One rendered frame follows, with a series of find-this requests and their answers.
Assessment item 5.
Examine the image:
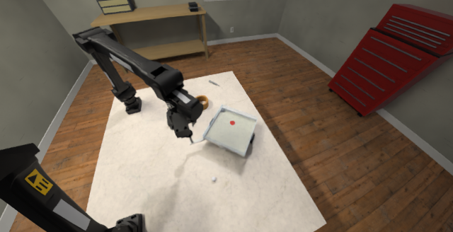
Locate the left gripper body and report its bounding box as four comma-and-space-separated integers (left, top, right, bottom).
166, 111, 197, 127

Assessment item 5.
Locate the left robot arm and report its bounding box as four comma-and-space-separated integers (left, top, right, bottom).
72, 27, 204, 139

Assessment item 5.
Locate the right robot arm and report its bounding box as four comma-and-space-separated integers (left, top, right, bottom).
0, 143, 140, 232

